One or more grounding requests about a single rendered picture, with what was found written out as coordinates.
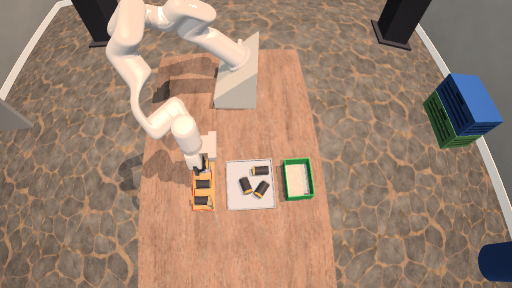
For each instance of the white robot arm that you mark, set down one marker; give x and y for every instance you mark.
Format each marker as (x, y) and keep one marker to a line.
(126, 35)

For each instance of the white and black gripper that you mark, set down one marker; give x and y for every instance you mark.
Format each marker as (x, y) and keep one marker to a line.
(195, 161)

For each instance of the green open box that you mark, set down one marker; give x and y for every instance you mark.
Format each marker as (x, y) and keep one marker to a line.
(298, 178)

